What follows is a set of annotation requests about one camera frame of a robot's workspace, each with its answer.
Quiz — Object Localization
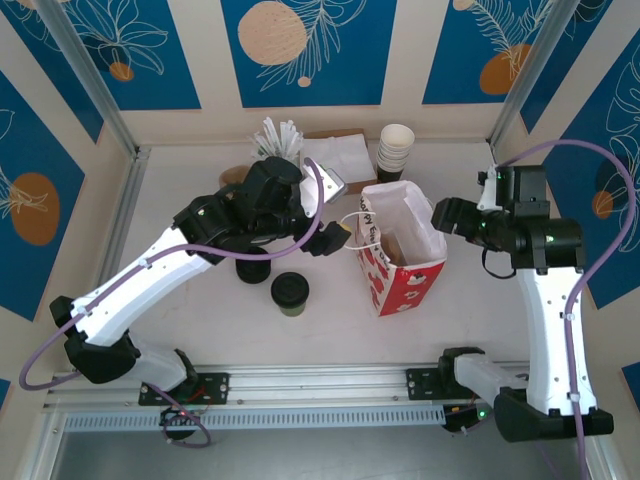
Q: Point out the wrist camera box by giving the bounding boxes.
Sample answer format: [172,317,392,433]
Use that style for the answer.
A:
[476,169,502,212]
[299,164,347,205]

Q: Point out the brown pulp cup carrier stack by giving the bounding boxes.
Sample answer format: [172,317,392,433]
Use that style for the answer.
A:
[218,166,254,194]

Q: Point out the red and white paper bag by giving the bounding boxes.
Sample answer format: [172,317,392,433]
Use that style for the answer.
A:
[339,180,448,319]

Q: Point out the grey metal shelf panel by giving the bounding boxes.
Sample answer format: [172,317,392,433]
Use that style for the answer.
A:
[47,429,594,480]

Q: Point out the white napkins on brown tray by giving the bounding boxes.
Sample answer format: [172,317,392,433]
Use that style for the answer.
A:
[301,129,380,197]

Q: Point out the stack of paper cups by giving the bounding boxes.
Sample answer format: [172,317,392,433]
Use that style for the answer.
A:
[375,123,417,184]

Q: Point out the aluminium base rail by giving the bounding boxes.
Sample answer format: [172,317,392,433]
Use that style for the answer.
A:
[42,360,597,414]

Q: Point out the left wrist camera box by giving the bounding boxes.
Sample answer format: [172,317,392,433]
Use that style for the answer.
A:
[299,164,347,205]

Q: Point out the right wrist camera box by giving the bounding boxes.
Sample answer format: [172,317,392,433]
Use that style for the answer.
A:
[476,169,502,212]

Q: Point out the grey slotted cable duct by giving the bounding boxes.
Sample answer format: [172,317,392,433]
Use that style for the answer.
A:
[62,404,447,434]

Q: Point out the aluminium frame post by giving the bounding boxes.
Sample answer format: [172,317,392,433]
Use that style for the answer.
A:
[569,439,621,480]
[34,0,151,161]
[488,0,571,149]
[9,407,69,480]

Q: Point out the stack of white napkins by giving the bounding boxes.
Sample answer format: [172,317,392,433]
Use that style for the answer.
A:
[302,135,374,197]

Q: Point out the green coffee cup black lid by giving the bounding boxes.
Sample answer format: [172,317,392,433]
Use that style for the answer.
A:
[270,271,312,319]

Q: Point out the stack of black lids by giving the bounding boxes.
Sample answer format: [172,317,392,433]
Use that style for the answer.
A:
[234,247,274,285]

